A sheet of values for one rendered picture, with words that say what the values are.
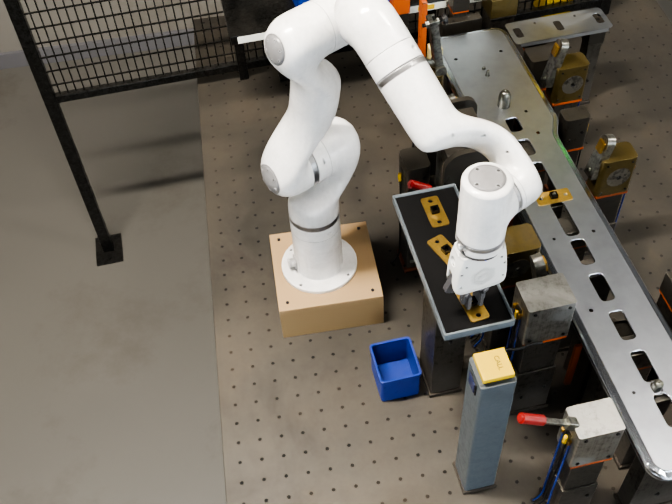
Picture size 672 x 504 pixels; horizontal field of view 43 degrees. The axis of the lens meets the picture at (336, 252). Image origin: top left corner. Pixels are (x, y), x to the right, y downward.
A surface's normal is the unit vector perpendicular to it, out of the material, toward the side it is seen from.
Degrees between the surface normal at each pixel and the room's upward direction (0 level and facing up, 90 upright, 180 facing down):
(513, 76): 0
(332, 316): 90
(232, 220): 0
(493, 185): 2
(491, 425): 90
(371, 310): 90
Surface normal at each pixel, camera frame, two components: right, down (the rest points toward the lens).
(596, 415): -0.05, -0.64
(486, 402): 0.22, 0.74
